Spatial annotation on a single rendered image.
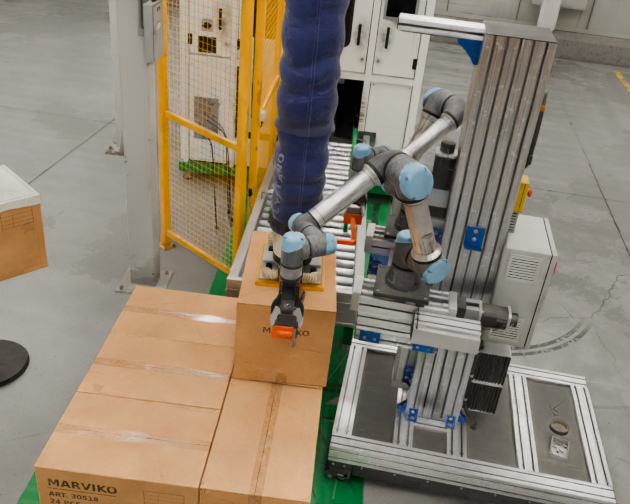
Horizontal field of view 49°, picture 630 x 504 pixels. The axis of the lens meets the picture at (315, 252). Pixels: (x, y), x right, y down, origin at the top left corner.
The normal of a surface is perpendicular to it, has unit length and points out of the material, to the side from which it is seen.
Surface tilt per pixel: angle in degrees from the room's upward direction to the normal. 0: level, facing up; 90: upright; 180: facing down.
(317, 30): 81
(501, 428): 0
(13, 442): 0
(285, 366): 90
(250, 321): 90
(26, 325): 0
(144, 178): 92
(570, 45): 90
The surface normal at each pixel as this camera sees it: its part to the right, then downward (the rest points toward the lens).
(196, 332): 0.09, -0.86
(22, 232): 0.69, 0.42
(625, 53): -0.18, 0.48
